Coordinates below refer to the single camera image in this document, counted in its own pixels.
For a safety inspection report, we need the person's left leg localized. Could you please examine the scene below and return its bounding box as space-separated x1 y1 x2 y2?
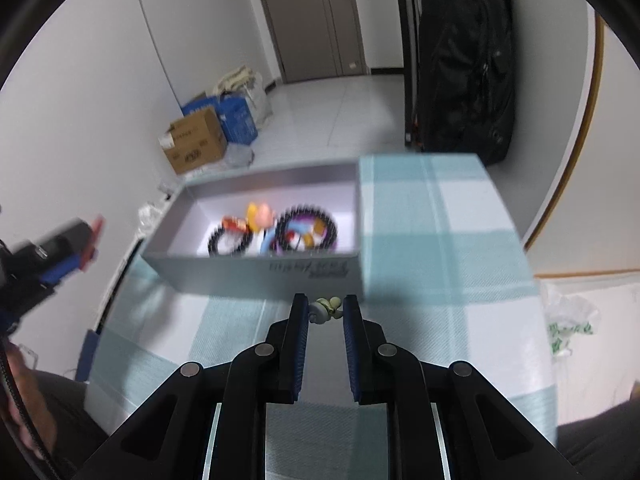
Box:
29 370 123 480

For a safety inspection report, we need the black tripod stand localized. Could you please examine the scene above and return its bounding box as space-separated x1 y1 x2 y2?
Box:
391 0 424 152

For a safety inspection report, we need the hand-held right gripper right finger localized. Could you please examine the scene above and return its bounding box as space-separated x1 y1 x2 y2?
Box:
342 294 562 480

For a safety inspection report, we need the person's right leg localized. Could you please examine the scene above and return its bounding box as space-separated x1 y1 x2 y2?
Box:
554 399 640 480

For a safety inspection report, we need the person's left forearm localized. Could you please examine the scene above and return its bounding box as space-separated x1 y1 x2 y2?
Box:
0 344 57 462

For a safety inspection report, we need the small pale figurine keychain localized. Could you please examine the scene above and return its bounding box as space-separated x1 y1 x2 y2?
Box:
309 297 345 325

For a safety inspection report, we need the pink pig toy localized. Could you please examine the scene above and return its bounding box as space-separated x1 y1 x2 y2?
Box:
246 202 277 233

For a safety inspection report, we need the blue cardboard carton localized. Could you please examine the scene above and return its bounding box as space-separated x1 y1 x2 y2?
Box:
181 91 259 145

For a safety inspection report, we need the person's leg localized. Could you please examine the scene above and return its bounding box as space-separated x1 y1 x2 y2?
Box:
554 399 640 480
29 370 123 480

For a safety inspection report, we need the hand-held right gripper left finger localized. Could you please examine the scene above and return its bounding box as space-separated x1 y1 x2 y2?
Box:
107 292 309 480

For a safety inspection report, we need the large black bead bracelet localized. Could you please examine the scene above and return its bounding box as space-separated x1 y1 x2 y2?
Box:
273 204 339 252

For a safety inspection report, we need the large grey plastic mailer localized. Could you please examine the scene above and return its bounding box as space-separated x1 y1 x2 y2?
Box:
226 144 255 167

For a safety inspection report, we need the black backpack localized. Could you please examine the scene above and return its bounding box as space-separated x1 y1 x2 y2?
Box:
417 0 517 167

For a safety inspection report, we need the clear plastic bag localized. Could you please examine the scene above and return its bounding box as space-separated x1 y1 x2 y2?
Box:
136 180 177 233

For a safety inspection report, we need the purple plastic ring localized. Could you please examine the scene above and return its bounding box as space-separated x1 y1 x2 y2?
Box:
283 211 333 250

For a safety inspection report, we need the grey door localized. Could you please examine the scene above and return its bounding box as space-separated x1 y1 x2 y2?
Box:
251 0 372 84

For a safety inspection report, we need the white green-print plastic bag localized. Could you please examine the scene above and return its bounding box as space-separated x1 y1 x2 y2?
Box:
539 280 602 362

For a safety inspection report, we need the blue carabiner clip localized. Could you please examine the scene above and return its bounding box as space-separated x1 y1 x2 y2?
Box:
258 229 282 257

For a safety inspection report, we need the small black bead bracelet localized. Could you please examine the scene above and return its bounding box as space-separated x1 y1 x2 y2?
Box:
208 222 252 257

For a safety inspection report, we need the grey cardboard box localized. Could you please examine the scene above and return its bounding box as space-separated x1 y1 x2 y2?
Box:
141 157 363 301

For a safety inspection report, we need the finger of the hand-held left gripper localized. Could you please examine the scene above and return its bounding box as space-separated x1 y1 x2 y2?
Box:
39 254 85 290
15 217 98 262

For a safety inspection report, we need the brown cardboard carton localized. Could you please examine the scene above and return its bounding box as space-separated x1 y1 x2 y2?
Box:
159 107 229 176

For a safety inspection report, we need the teal checked tablecloth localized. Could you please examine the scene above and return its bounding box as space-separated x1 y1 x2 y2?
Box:
75 152 559 480

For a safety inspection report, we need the black cable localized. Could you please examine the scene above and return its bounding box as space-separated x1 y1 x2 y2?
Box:
0 334 57 480

